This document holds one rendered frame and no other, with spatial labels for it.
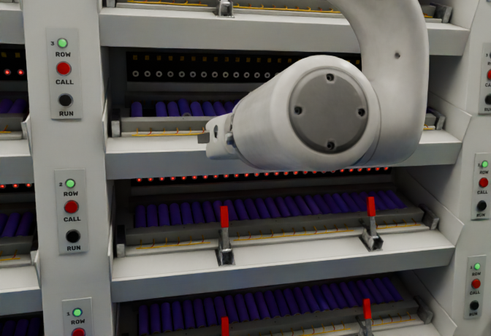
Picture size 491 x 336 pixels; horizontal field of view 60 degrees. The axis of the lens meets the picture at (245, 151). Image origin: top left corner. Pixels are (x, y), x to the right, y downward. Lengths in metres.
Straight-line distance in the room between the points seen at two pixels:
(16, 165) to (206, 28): 0.33
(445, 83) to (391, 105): 0.52
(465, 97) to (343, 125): 0.55
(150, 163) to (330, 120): 0.39
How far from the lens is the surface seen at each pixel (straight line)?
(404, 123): 0.37
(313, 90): 0.30
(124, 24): 0.65
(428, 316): 0.96
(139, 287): 0.70
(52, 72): 0.64
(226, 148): 0.45
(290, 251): 0.75
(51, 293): 0.71
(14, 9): 0.66
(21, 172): 0.67
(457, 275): 0.91
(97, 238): 0.67
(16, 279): 0.73
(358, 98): 0.32
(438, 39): 0.82
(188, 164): 0.65
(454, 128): 0.86
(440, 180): 0.90
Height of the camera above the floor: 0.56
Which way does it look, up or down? 8 degrees down
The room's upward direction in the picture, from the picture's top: straight up
